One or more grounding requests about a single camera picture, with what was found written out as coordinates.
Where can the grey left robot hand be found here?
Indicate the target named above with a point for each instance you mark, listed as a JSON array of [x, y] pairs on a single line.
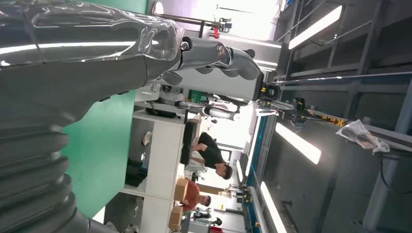
[[80, 64]]

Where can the person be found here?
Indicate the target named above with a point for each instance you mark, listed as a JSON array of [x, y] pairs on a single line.
[[193, 196], [211, 152]]

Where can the white shelf desk unit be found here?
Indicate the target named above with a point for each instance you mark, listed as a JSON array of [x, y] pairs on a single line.
[[164, 154]]

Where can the brown cardboard box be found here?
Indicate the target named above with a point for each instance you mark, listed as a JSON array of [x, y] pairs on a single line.
[[176, 218], [181, 189]]

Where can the metal stand with pole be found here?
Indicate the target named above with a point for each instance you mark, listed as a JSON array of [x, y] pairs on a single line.
[[190, 20]]

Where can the clear plastic bag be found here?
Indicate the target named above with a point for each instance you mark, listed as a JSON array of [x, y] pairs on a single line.
[[360, 135]]

